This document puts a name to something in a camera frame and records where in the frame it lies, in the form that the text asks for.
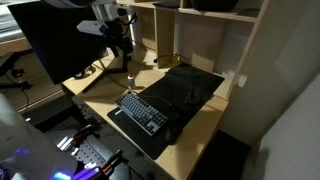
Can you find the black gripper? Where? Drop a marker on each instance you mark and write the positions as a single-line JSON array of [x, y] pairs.
[[116, 37]]

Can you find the white bottle with red cap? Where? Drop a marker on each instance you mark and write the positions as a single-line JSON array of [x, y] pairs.
[[131, 81]]

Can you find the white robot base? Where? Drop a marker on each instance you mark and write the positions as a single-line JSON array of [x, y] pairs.
[[26, 150]]

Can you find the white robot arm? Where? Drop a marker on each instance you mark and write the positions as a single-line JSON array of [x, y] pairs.
[[110, 18]]

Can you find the black monitor stand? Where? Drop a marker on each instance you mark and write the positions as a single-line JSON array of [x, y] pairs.
[[117, 65]]

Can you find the black computer monitor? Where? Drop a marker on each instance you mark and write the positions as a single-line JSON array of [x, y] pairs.
[[52, 32]]

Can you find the black desk mat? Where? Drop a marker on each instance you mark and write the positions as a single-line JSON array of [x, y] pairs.
[[179, 95]]

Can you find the dark grey mechanical keyboard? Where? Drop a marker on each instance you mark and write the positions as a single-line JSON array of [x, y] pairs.
[[141, 112]]

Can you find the black red clamp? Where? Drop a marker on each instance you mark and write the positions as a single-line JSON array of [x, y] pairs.
[[83, 133]]

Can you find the wooden desk with shelves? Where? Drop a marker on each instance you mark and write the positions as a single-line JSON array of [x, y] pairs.
[[186, 63]]

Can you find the black computer mouse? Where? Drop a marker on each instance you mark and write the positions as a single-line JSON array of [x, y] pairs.
[[172, 135]]

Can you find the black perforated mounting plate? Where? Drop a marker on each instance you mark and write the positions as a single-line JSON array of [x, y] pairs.
[[90, 151]]

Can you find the black tripod stand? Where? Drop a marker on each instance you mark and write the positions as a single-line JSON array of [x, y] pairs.
[[7, 64]]

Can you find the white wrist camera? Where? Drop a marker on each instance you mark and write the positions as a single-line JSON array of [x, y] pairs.
[[92, 27]]

